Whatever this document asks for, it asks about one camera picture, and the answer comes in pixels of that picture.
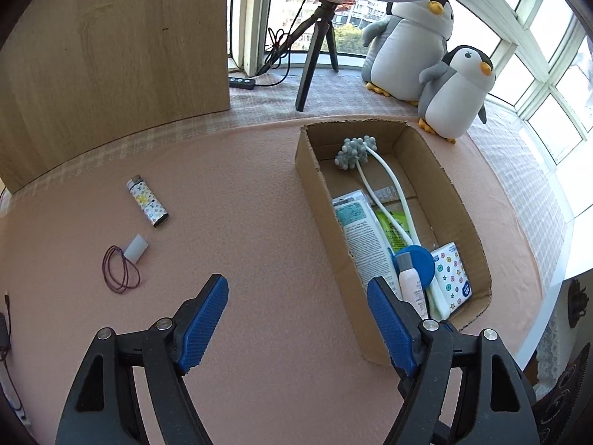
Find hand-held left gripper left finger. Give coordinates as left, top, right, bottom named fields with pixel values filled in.
left=56, top=273, right=230, bottom=445

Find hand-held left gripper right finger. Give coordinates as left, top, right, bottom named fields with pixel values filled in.
left=367, top=276, right=540, bottom=445

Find small pink bottle grey cap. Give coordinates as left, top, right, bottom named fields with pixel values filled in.
left=397, top=254, right=429, bottom=318

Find blue round lid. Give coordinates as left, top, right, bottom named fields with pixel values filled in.
left=393, top=247, right=436, bottom=287

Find dotted tissue pack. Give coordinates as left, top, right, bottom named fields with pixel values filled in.
left=430, top=242, right=473, bottom=314

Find white tube with blue cap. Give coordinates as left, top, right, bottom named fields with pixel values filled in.
left=334, top=201, right=400, bottom=290

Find green tube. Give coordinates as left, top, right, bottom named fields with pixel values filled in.
left=374, top=208, right=413, bottom=253

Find clear plastic packet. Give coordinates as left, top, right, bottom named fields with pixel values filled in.
left=332, top=189, right=371, bottom=211

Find cardboard box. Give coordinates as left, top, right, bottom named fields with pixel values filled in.
left=295, top=119, right=493, bottom=366

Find white massage roller grey balls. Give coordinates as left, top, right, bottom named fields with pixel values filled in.
left=334, top=135, right=450, bottom=320

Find pink blanket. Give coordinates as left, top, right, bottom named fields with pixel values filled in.
left=0, top=113, right=543, bottom=445

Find translucent plastic piece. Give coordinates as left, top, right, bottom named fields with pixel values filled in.
left=123, top=235, right=150, bottom=263

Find patterned lighter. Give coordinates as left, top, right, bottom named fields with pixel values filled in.
left=126, top=175, right=170, bottom=229

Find small penguin plush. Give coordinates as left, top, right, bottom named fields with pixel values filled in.
left=418, top=45, right=496, bottom=144

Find large penguin plush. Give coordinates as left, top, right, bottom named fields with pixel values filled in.
left=361, top=0, right=455, bottom=105

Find large wooden board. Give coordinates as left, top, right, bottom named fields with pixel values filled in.
left=0, top=0, right=231, bottom=194

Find dark red hair tie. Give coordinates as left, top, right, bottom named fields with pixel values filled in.
left=102, top=245, right=142, bottom=294

